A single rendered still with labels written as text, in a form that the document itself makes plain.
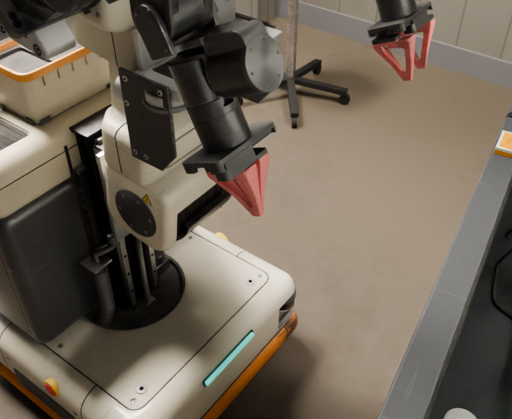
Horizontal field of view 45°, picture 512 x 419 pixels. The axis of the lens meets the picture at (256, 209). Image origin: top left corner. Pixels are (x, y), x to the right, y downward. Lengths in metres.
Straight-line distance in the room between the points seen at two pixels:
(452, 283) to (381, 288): 1.28
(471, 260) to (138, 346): 0.93
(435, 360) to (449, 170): 1.92
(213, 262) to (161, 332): 0.26
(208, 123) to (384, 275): 1.45
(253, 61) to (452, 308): 0.35
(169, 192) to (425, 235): 1.31
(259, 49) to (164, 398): 0.97
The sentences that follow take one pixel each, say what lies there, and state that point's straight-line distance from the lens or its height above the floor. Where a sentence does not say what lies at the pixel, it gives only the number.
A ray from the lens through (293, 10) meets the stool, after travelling 2.70.
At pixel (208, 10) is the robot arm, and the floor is 1.21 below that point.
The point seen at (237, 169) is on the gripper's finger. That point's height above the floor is 1.07.
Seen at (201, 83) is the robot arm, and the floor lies 1.16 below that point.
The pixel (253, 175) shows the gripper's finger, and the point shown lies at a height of 1.05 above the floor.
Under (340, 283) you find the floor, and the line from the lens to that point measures 2.01.
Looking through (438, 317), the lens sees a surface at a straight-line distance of 0.71.
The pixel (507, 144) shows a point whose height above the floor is 0.96.
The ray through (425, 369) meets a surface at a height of 0.95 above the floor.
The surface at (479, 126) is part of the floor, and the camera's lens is 2.85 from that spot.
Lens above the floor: 1.48
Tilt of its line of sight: 41 degrees down
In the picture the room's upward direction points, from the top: straight up
